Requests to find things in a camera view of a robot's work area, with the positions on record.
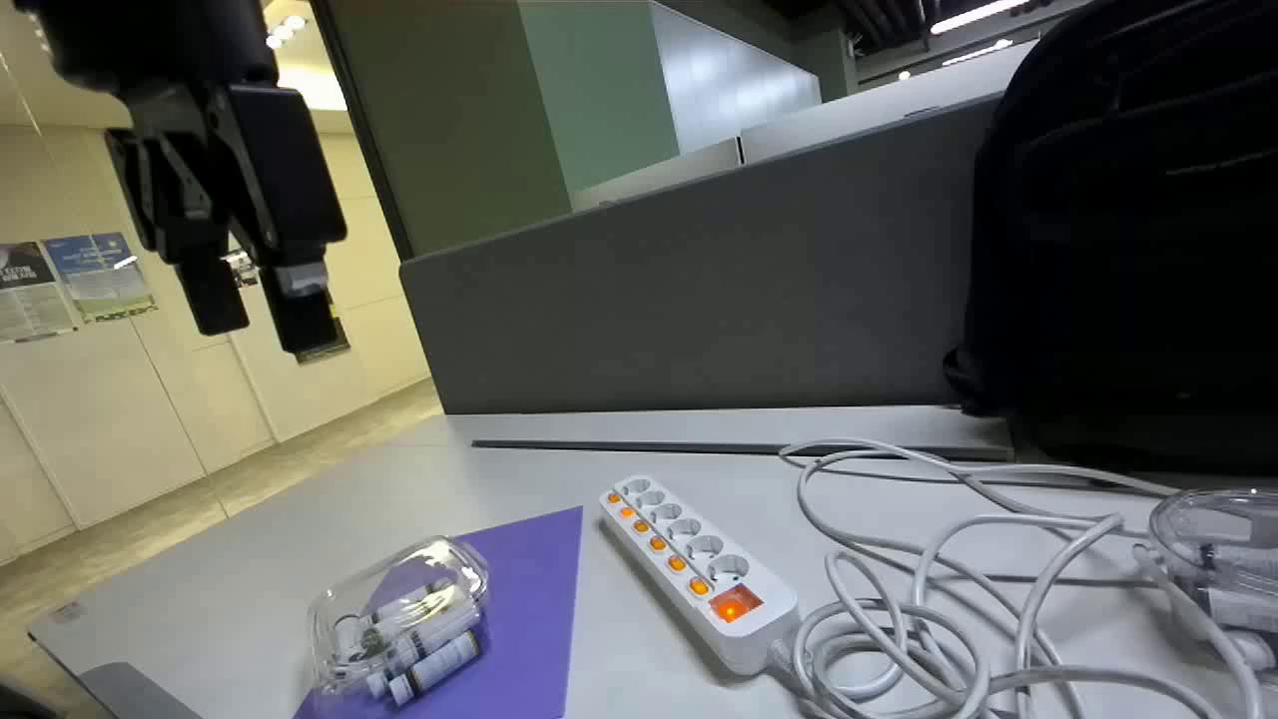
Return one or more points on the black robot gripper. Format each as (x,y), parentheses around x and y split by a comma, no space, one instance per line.
(145,42)

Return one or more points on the white power strip orange switches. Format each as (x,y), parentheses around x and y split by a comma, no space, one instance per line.
(688,564)

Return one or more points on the green pillar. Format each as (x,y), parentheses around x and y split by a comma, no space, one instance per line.
(492,106)

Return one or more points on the clear plastic bag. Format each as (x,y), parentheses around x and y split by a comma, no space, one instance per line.
(401,619)

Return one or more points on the white plug adapter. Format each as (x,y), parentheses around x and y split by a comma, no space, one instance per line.
(433,625)
(445,659)

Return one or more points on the grey partition panel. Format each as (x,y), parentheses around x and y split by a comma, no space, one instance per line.
(705,283)

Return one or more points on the purple cloth mat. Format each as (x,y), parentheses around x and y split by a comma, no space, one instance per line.
(532,625)

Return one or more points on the ceiling light strip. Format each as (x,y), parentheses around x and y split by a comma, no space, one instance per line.
(982,14)

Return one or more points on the black backpack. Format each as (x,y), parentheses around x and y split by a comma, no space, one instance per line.
(1132,226)

